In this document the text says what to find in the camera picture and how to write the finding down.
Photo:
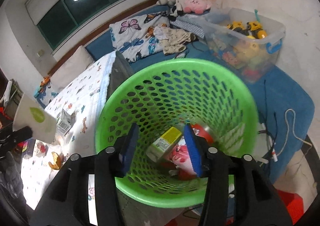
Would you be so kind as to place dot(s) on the beige cushion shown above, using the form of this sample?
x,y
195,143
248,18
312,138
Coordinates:
x,y
71,69

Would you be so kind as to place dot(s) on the yellow green juice carton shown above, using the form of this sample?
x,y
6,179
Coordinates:
x,y
163,144

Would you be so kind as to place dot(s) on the pink plush toy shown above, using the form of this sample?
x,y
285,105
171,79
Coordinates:
x,y
196,6

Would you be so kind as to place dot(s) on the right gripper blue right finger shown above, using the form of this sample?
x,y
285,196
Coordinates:
x,y
194,150

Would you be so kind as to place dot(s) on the white blue milk carton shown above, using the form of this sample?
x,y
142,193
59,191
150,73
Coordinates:
x,y
64,122

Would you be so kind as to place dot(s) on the black white plush cow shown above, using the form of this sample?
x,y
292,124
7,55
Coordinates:
x,y
176,8

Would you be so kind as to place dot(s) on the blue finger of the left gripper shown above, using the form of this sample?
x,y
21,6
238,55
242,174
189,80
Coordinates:
x,y
12,138

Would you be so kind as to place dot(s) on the green plastic mesh basket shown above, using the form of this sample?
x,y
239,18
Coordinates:
x,y
161,99

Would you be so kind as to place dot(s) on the patterned clothes pile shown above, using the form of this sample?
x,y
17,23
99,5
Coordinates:
x,y
172,41

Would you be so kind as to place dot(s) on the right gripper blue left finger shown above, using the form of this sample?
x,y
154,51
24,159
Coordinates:
x,y
128,147

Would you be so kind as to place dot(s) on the butterfly pillow at left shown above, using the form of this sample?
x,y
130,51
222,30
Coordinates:
x,y
46,92

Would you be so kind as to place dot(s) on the red printed paper cup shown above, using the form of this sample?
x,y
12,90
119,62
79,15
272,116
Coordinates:
x,y
204,131

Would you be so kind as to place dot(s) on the beige paper cup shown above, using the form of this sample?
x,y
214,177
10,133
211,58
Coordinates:
x,y
29,113

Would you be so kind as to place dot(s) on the butterfly print pillow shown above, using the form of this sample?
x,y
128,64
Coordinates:
x,y
134,38

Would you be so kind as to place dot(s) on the printed white table cloth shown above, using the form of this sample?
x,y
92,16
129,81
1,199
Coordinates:
x,y
76,108

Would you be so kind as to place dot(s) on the clear plastic toy bin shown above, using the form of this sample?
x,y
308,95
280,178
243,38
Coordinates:
x,y
248,43

